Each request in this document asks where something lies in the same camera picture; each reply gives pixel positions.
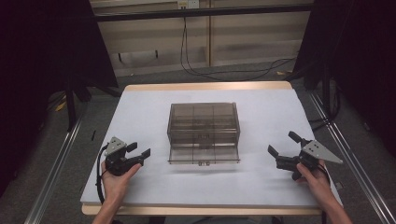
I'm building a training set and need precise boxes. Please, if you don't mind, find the black horizontal bar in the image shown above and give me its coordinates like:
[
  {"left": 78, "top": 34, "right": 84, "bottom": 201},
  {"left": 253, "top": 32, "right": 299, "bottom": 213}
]
[{"left": 92, "top": 3, "right": 314, "bottom": 23}]

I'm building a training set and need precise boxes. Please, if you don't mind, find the clear plastic drawer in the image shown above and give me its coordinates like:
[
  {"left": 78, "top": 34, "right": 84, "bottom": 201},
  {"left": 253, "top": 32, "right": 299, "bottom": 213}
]
[{"left": 167, "top": 142, "right": 241, "bottom": 167}]

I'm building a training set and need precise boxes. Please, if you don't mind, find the black floor cable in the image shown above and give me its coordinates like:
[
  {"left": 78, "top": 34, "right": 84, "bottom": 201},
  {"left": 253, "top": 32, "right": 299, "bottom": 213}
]
[{"left": 179, "top": 17, "right": 297, "bottom": 82}]

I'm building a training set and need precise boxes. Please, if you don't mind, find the white table sheet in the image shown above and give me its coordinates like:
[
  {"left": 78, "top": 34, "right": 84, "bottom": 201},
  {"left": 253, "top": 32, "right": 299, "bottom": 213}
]
[{"left": 79, "top": 88, "right": 344, "bottom": 208}]

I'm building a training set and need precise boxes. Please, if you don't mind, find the white wall outlet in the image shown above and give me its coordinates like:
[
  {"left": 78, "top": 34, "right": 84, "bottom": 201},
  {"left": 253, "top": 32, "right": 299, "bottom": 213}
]
[{"left": 177, "top": 0, "right": 201, "bottom": 10}]

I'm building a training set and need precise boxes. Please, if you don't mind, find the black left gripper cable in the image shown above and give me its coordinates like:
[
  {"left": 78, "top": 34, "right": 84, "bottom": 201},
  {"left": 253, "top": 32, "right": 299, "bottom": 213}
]
[{"left": 95, "top": 143, "right": 110, "bottom": 205}]

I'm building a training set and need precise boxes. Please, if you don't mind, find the black curtain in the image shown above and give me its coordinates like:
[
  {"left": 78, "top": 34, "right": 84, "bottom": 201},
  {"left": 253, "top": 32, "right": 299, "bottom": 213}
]
[
  {"left": 0, "top": 0, "right": 120, "bottom": 197},
  {"left": 292, "top": 0, "right": 396, "bottom": 158}
]

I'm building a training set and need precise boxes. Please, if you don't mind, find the black stand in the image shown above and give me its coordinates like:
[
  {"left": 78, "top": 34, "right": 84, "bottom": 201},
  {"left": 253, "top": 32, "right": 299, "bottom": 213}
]
[
  {"left": 64, "top": 76, "right": 123, "bottom": 133},
  {"left": 285, "top": 60, "right": 342, "bottom": 132}
]

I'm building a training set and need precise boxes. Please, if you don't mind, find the smoky clear plastic drawer box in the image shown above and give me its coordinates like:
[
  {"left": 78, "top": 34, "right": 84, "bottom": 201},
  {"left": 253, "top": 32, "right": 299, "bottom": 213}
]
[{"left": 166, "top": 102, "right": 242, "bottom": 147}]

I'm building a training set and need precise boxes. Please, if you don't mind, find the wooden table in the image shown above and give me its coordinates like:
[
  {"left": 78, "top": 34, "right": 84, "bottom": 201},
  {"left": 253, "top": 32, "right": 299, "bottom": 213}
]
[{"left": 80, "top": 80, "right": 322, "bottom": 217}]

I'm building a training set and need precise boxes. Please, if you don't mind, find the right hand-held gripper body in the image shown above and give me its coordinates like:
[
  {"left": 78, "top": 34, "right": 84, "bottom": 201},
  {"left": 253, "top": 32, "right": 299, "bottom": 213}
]
[{"left": 275, "top": 138, "right": 345, "bottom": 182}]

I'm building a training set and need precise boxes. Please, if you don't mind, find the metal floor rail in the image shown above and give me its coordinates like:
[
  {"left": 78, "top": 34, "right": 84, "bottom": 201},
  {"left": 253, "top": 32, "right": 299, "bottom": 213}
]
[
  {"left": 23, "top": 113, "right": 86, "bottom": 224},
  {"left": 307, "top": 89, "right": 396, "bottom": 224}
]

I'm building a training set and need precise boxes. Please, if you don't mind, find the person's left hand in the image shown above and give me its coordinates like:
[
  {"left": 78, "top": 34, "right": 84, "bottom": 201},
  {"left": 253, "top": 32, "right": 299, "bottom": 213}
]
[{"left": 100, "top": 163, "right": 143, "bottom": 203}]

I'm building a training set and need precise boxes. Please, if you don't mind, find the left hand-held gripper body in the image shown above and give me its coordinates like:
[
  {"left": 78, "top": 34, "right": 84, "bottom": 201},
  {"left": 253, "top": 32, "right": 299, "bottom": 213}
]
[{"left": 104, "top": 135, "right": 146, "bottom": 177}]

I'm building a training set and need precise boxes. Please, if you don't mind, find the person's right hand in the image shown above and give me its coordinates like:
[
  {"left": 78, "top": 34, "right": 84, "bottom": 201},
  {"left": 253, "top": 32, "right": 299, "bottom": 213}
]
[{"left": 295, "top": 158, "right": 333, "bottom": 203}]

